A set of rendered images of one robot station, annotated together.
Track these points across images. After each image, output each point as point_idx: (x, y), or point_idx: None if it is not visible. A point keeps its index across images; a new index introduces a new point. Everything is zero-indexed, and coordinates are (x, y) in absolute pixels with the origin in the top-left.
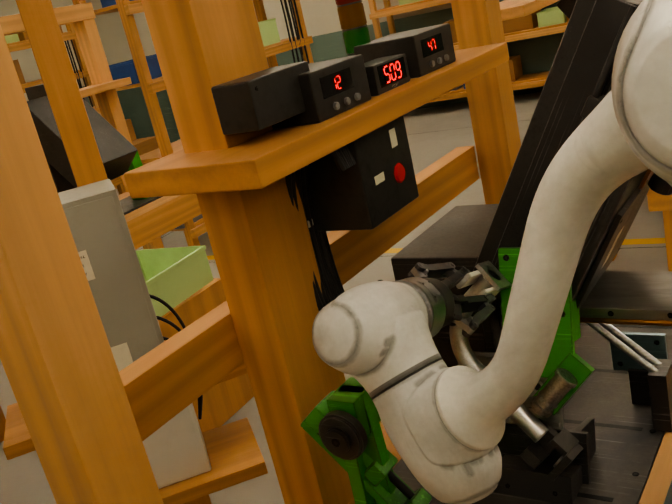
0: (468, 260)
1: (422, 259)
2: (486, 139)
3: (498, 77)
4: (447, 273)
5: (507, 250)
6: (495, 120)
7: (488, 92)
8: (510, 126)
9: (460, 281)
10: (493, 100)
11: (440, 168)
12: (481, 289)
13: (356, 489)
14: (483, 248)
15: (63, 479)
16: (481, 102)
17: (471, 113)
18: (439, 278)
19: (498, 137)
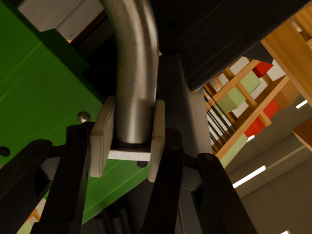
0: (207, 75)
1: (289, 14)
2: (280, 29)
3: (293, 77)
4: (198, 178)
5: (148, 172)
6: (280, 47)
7: (296, 63)
8: (267, 46)
9: (161, 157)
10: (289, 60)
11: (311, 5)
12: (127, 120)
13: None
14: (190, 133)
15: None
16: (298, 53)
17: (302, 40)
18: (205, 183)
19: (272, 36)
